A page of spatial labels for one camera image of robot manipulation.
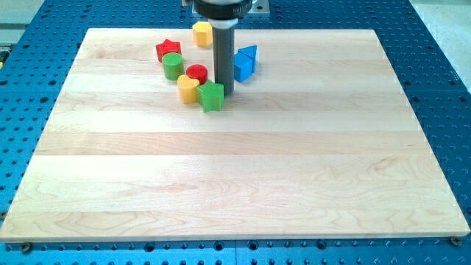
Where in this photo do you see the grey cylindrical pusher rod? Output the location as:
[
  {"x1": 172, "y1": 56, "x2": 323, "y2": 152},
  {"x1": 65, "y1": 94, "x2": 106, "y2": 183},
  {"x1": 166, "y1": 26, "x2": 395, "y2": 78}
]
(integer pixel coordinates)
[{"x1": 208, "y1": 18, "x2": 238, "y2": 96}]

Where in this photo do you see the corner screw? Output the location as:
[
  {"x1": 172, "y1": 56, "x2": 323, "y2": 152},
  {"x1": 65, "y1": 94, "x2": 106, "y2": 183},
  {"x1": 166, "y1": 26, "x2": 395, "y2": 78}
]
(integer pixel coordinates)
[
  {"x1": 449, "y1": 236, "x2": 461, "y2": 247},
  {"x1": 20, "y1": 242, "x2": 32, "y2": 254}
]

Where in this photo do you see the right corner screw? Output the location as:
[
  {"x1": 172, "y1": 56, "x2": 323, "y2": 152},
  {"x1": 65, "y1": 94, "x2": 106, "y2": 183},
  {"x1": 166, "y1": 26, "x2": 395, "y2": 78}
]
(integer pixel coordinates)
[{"x1": 449, "y1": 236, "x2": 461, "y2": 247}]

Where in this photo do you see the left corner screw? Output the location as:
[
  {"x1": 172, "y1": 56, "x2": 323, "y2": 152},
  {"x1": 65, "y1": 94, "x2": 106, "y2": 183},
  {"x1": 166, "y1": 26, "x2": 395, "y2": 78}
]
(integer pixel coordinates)
[{"x1": 20, "y1": 242, "x2": 32, "y2": 254}]

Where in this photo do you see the yellow heart block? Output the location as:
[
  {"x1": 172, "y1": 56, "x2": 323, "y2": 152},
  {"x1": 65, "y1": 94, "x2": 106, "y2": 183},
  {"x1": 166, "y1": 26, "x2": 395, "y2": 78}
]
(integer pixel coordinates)
[{"x1": 177, "y1": 75, "x2": 199, "y2": 104}]

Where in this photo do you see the green star block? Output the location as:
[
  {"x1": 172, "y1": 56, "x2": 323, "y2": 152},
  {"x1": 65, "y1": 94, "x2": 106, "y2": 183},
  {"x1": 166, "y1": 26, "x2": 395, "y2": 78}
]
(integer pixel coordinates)
[{"x1": 196, "y1": 80, "x2": 224, "y2": 113}]

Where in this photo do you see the light wooden board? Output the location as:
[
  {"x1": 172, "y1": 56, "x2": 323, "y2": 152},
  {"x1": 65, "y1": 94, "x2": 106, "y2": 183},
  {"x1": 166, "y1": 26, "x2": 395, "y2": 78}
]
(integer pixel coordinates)
[{"x1": 1, "y1": 28, "x2": 470, "y2": 243}]

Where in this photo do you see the red star block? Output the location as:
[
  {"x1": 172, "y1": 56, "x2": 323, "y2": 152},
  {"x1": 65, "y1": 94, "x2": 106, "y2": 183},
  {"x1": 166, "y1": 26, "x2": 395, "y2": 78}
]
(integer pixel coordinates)
[{"x1": 155, "y1": 39, "x2": 182, "y2": 63}]

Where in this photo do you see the blue triangle block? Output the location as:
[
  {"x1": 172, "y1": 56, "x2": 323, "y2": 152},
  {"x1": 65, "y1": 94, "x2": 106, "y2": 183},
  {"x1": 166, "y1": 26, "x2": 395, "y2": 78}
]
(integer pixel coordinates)
[{"x1": 238, "y1": 45, "x2": 258, "y2": 73}]

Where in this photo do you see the red cylinder block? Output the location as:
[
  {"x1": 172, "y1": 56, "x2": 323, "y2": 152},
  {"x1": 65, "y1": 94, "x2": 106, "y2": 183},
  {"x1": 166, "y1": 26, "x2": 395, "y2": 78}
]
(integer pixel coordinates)
[{"x1": 186, "y1": 64, "x2": 208, "y2": 85}]

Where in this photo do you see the black robot arm flange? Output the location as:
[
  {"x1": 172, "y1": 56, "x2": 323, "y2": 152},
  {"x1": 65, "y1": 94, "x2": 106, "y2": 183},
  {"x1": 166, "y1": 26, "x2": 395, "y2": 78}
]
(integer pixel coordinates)
[{"x1": 193, "y1": 0, "x2": 252, "y2": 20}]

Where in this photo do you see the clear acrylic mount plate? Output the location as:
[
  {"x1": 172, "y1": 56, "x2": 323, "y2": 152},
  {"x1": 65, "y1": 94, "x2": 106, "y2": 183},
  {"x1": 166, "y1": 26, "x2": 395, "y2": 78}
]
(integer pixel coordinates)
[{"x1": 182, "y1": 0, "x2": 270, "y2": 17}]

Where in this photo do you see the blue cube block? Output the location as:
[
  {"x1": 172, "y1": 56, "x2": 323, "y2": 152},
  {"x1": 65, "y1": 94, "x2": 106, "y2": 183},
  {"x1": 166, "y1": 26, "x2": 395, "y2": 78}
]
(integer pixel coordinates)
[{"x1": 234, "y1": 52, "x2": 253, "y2": 82}]

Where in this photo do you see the green cylinder block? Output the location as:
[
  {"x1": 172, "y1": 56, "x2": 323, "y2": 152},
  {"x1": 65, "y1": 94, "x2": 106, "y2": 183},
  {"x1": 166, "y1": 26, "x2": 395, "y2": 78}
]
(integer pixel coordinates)
[{"x1": 162, "y1": 52, "x2": 184, "y2": 80}]

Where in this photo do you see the yellow hexagon block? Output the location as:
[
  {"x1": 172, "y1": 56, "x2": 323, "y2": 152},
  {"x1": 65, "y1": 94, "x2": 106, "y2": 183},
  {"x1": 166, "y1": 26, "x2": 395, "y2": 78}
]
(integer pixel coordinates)
[{"x1": 192, "y1": 21, "x2": 213, "y2": 47}]

